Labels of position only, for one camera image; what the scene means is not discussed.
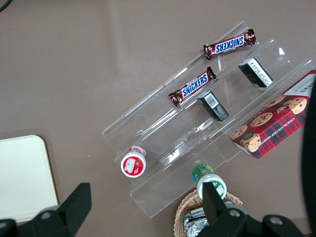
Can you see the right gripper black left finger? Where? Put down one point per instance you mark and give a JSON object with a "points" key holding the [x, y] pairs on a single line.
{"points": [[61, 219]]}

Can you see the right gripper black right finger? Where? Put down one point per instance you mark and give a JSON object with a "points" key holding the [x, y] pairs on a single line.
{"points": [[229, 222]]}

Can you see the foil wrapped sandwich pack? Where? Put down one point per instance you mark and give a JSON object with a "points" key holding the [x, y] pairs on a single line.
{"points": [[195, 227]]}

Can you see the wicker basket with foil packs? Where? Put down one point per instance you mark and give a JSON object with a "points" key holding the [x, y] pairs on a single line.
{"points": [[181, 209]]}

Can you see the cream plastic tray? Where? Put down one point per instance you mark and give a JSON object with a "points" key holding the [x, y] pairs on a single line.
{"points": [[22, 172]]}

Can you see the green lid cup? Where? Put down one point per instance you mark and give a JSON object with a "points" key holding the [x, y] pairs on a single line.
{"points": [[205, 172]]}

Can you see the red lid strawberry cup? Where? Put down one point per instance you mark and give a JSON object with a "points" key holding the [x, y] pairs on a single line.
{"points": [[133, 166]]}

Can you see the red tartan cookie box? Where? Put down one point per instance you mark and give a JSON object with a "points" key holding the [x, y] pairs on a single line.
{"points": [[271, 128]]}

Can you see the small black carton box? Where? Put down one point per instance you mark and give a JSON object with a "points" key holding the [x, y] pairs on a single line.
{"points": [[213, 106], [256, 72]]}

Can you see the clear acrylic stepped stand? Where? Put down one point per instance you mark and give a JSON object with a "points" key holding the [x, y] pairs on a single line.
{"points": [[148, 128]]}

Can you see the Snickers chocolate bar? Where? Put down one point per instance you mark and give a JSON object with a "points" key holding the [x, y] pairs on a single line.
{"points": [[193, 86], [229, 44]]}

